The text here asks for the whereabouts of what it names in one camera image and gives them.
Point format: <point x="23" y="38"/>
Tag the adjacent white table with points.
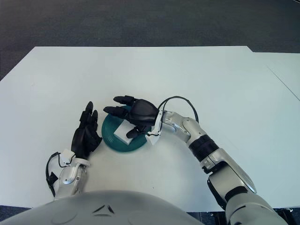
<point x="286" y="70"/>

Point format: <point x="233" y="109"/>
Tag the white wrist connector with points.
<point x="66" y="156"/>
<point x="153" y="139"/>

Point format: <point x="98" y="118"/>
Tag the black table foot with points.
<point x="286" y="210"/>

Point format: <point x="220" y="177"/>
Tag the white right wrist connector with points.
<point x="153" y="139"/>

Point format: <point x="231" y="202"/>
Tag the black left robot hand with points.
<point x="83" y="138"/>

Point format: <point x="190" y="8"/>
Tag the teal round plate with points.
<point x="109" y="131"/>

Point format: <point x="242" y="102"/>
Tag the white cube charger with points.
<point x="122" y="132"/>

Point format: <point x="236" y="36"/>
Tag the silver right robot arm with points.
<point x="225" y="164"/>

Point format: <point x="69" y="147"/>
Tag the white left wrist connector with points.
<point x="66" y="156"/>

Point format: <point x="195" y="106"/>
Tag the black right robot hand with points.
<point x="143" y="113"/>

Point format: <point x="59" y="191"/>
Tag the grey robot torso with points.
<point x="93" y="211"/>

